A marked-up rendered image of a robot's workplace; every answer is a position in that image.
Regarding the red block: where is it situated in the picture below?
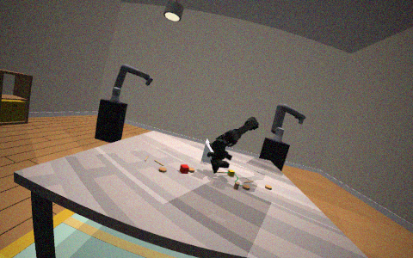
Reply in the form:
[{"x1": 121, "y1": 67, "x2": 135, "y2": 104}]
[{"x1": 180, "y1": 164, "x2": 189, "y2": 174}]

